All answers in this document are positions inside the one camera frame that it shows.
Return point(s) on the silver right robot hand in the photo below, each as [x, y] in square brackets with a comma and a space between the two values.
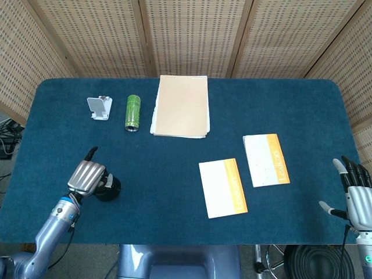
[360, 206]

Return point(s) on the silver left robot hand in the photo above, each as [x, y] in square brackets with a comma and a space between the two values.
[85, 177]

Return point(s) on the black round object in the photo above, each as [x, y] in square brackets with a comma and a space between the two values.
[112, 191]

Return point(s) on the chrome stool frame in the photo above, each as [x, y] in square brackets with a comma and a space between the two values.
[258, 261]

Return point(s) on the blue carpet table cover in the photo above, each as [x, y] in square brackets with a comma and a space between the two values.
[162, 174]

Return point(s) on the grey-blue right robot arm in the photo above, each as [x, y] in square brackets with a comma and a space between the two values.
[365, 255]

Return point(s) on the stained white Lexicon notebook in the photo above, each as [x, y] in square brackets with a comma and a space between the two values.
[258, 160]

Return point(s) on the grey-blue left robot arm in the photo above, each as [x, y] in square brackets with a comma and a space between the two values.
[52, 229]

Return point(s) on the woven bamboo screen panel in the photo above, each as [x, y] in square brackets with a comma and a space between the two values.
[194, 37]
[23, 58]
[354, 72]
[290, 37]
[96, 37]

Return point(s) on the green drink can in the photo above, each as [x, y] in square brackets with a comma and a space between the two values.
[133, 110]

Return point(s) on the clean white Lexicon notebook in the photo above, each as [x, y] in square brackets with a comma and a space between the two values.
[215, 189]

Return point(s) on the grey-blue robot torso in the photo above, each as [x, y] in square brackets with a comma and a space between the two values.
[180, 261]

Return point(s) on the white folding phone stand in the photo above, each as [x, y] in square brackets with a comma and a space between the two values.
[97, 104]

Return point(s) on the tan cover paper pad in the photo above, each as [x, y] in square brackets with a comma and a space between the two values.
[181, 107]

